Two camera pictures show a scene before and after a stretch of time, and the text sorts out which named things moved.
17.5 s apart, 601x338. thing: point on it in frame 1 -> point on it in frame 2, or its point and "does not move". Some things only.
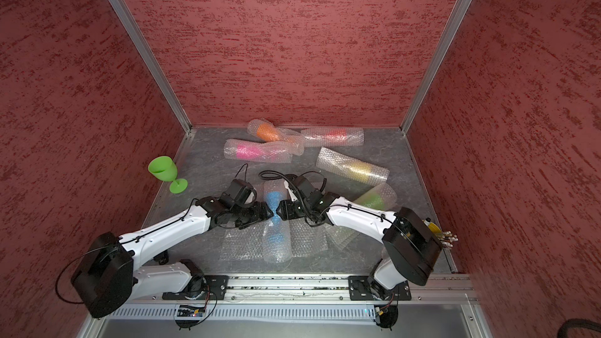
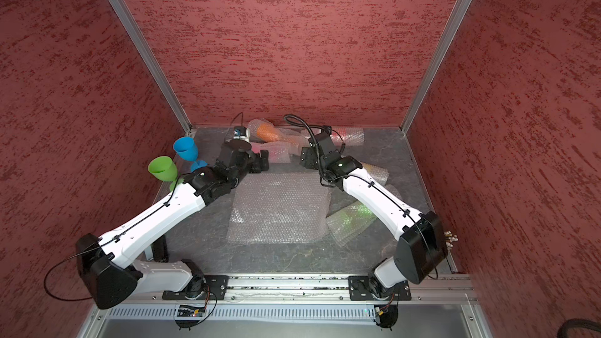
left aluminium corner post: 122,11 does not move
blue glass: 277,242 -> 187,148
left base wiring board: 186,311 does not move
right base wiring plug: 386,315 does not move
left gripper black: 259,214 -> 256,160
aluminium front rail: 328,288 does not move
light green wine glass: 165,169 does not move
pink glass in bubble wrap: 263,152 does not move
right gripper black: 288,213 -> 307,157
